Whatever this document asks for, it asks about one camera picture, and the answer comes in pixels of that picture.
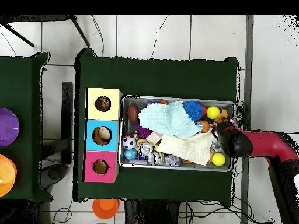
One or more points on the light blue muslin cloth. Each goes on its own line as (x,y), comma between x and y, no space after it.
(168,120)

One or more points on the colourful patterned cloth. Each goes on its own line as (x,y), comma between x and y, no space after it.
(102,103)

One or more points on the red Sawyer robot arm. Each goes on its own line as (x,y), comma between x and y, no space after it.
(268,144)

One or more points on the shallow mesh bin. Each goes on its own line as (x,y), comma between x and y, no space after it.
(177,168)

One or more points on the wooden box with three holes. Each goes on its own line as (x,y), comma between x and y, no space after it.
(93,114)

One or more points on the brown toy football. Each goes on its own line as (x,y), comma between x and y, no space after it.
(132,113)

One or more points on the crushed can with printed label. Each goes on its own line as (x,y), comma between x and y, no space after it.
(146,148)

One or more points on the small soccer ball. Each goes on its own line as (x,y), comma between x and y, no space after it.
(129,143)

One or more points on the crushed silver can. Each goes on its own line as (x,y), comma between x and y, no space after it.
(155,159)

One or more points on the small blue globe ball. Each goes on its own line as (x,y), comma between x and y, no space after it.
(130,154)

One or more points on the cream muslin cloth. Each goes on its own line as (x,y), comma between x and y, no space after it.
(189,147)

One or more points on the blue spiky ball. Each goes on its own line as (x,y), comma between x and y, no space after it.
(193,110)

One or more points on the small orange basketball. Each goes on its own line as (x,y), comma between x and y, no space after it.
(205,126)

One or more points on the yellow ball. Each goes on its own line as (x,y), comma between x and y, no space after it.
(213,112)
(218,159)

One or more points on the black upright panel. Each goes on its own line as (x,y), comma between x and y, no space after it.
(67,105)

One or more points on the orange floor cone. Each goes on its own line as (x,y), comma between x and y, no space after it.
(105,208)

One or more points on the black tripod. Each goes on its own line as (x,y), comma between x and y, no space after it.
(79,31)

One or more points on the dark green side tablecloth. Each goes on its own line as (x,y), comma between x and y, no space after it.
(23,88)

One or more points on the purple plastic bowl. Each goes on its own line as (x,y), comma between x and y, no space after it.
(8,127)

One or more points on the orange plastic bowl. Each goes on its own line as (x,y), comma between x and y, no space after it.
(7,175)

